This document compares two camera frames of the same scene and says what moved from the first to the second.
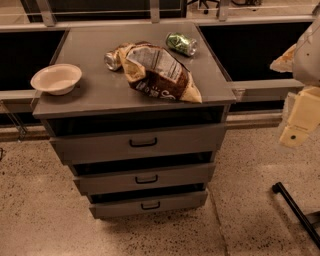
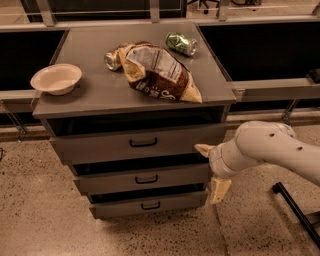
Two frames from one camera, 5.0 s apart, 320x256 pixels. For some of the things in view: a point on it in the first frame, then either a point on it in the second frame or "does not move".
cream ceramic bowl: x=58 y=79 does not move
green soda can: x=181 y=43 does not move
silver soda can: x=111 y=61 does not move
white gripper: x=307 y=60 -> x=216 y=161
